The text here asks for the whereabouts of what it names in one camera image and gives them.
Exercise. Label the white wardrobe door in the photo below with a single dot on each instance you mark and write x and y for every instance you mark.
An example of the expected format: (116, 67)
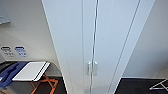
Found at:
(113, 33)
(71, 33)

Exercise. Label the white bin lid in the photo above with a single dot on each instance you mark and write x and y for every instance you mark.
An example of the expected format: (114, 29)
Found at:
(30, 70)

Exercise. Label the white wardrobe carcass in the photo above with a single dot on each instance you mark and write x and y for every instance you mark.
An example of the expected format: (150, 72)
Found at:
(145, 20)

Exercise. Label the grey bin cabinet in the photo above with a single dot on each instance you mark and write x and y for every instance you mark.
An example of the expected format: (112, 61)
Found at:
(20, 88)

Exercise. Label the white drying rack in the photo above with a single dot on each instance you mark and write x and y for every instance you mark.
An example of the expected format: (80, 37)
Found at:
(160, 86)

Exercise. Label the orange floor frame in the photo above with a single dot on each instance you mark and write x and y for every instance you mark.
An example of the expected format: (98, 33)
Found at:
(50, 81)

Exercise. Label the grey wall board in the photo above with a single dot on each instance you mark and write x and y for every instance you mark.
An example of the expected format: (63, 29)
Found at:
(3, 16)

